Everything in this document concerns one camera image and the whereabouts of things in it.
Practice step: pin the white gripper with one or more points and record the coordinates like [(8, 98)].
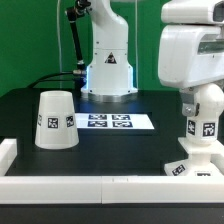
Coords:
[(190, 55)]

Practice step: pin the white lamp bulb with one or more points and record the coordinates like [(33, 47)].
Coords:
[(202, 128)]

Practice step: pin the white lamp base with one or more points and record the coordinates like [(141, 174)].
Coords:
[(198, 162)]

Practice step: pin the white lamp shade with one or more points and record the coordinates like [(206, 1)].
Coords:
[(56, 124)]

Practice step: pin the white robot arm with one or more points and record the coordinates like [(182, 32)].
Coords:
[(109, 75)]

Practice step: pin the white marker sheet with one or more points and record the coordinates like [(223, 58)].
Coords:
[(114, 121)]

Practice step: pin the white front border wall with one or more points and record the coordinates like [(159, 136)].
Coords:
[(110, 190)]

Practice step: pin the white border wall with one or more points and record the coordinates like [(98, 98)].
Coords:
[(8, 153), (110, 190)]

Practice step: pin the white camera module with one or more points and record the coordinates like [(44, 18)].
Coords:
[(193, 12)]

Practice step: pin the white left border wall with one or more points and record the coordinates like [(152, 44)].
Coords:
[(8, 153)]

